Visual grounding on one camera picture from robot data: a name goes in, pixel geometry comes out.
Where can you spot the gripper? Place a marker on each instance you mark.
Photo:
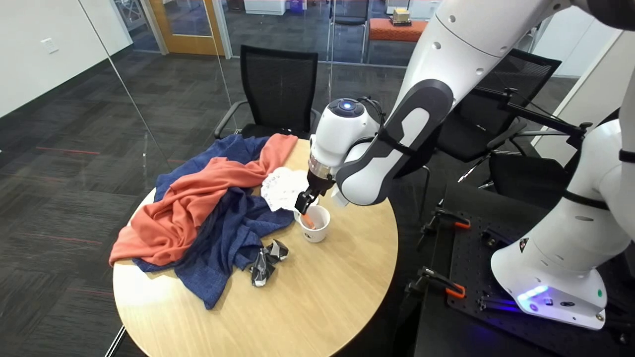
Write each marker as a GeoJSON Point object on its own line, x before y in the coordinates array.
{"type": "Point", "coordinates": [320, 183]}

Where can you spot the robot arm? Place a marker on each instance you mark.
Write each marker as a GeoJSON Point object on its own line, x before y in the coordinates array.
{"type": "Point", "coordinates": [496, 29]}

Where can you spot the orange marker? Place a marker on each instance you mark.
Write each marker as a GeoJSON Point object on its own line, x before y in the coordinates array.
{"type": "Point", "coordinates": [308, 221]}

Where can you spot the white mug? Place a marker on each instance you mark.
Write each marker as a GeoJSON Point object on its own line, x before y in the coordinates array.
{"type": "Point", "coordinates": [317, 232]}

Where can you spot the white patterned cloth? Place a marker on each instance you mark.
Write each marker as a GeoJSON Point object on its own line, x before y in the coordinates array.
{"type": "Point", "coordinates": [283, 191]}

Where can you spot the crumpled black silver wrapper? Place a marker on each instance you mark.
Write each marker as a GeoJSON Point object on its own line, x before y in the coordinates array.
{"type": "Point", "coordinates": [263, 263]}

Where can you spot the black mesh office chair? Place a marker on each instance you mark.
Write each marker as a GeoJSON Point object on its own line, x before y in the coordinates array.
{"type": "Point", "coordinates": [476, 124]}
{"type": "Point", "coordinates": [280, 89]}

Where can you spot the blue cloth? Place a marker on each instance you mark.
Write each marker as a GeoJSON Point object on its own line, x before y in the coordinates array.
{"type": "Point", "coordinates": [223, 238]}

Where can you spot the orange cloth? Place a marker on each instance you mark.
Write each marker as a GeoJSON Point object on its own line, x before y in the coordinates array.
{"type": "Point", "coordinates": [198, 203]}

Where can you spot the orange upholstered bench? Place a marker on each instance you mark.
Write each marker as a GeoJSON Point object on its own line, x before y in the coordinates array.
{"type": "Point", "coordinates": [397, 30]}

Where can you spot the white cabinet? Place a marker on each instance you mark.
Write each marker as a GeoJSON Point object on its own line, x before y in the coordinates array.
{"type": "Point", "coordinates": [264, 6]}

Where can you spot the small box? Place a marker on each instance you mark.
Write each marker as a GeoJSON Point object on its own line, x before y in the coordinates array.
{"type": "Point", "coordinates": [401, 16]}

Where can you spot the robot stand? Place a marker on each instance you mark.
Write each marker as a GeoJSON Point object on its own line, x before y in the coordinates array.
{"type": "Point", "coordinates": [466, 307]}

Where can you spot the wooden door with glass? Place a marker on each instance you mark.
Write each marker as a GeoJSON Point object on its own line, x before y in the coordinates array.
{"type": "Point", "coordinates": [186, 42]}

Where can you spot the white wall switch plate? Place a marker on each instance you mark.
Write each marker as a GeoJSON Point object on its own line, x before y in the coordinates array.
{"type": "Point", "coordinates": [49, 45]}

